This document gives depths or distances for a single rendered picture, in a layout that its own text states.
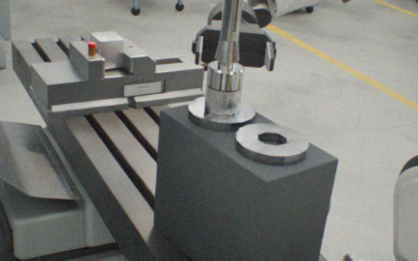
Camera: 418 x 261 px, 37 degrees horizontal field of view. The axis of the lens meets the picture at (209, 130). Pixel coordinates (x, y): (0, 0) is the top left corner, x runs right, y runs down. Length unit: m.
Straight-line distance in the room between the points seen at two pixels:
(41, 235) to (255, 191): 0.55
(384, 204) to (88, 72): 2.01
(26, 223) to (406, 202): 0.64
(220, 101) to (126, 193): 0.28
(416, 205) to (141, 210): 0.42
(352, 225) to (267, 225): 2.08
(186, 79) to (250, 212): 0.66
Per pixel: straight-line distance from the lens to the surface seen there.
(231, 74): 0.79
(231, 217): 0.76
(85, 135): 1.19
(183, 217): 0.85
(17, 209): 1.18
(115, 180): 1.04
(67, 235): 1.19
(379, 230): 2.81
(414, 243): 1.02
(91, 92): 1.27
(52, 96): 1.25
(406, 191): 1.00
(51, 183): 1.16
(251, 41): 0.97
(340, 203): 2.94
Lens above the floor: 1.47
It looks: 25 degrees down
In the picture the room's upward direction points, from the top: 6 degrees clockwise
